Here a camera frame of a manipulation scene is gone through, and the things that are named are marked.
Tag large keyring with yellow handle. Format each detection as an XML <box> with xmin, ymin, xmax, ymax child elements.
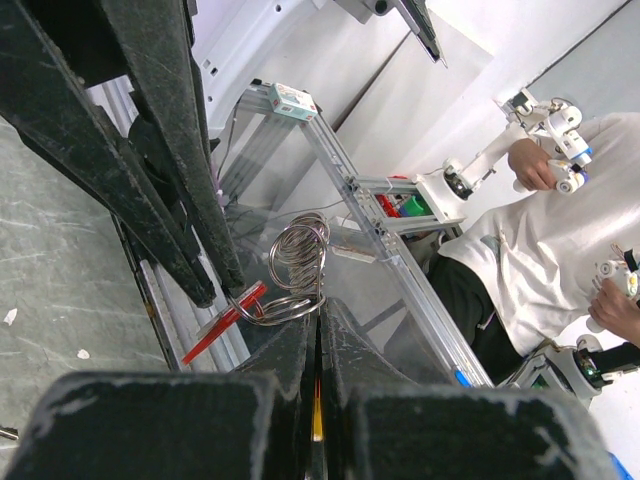
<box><xmin>268</xmin><ymin>212</ymin><xmax>332</xmax><ymax>444</ymax></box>

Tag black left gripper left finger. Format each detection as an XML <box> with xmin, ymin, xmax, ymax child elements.
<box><xmin>6</xmin><ymin>318</ymin><xmax>313</xmax><ymax>479</ymax></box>

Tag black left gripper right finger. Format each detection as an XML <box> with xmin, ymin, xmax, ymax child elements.
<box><xmin>319</xmin><ymin>298</ymin><xmax>618</xmax><ymax>479</ymax></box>

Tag red key tag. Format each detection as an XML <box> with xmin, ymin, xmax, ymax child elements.
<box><xmin>182</xmin><ymin>280</ymin><xmax>267</xmax><ymax>365</ymax></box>

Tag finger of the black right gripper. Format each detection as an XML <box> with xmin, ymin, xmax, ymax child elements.
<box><xmin>1</xmin><ymin>1</ymin><xmax>216</xmax><ymax>307</ymax></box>
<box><xmin>100</xmin><ymin>1</ymin><xmax>245</xmax><ymax>290</ymax></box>

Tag small card box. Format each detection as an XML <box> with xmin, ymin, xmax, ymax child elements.
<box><xmin>268</xmin><ymin>83</ymin><xmax>318</xmax><ymax>121</ymax></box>

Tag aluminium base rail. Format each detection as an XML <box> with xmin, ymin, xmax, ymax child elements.
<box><xmin>101</xmin><ymin>76</ymin><xmax>250</xmax><ymax>373</ymax></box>

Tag person in white shirt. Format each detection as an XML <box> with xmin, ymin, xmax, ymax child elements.
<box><xmin>427</xmin><ymin>112</ymin><xmax>639</xmax><ymax>384</ymax></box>

